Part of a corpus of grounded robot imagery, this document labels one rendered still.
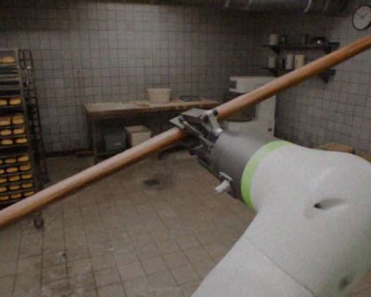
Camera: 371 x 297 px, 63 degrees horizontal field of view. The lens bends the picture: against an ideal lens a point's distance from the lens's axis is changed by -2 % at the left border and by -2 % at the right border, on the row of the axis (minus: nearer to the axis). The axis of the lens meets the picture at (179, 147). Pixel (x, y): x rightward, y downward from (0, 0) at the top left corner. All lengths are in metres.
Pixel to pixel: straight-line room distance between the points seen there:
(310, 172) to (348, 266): 0.08
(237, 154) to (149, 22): 5.41
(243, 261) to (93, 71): 5.32
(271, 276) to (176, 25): 5.71
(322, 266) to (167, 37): 5.64
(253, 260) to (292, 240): 0.04
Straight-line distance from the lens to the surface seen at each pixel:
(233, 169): 0.37
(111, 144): 5.06
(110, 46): 5.56
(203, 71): 6.12
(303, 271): 0.28
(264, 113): 5.65
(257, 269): 0.28
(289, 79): 0.70
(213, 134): 0.45
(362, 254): 0.29
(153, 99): 5.27
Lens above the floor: 1.74
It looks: 17 degrees down
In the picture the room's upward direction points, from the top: straight up
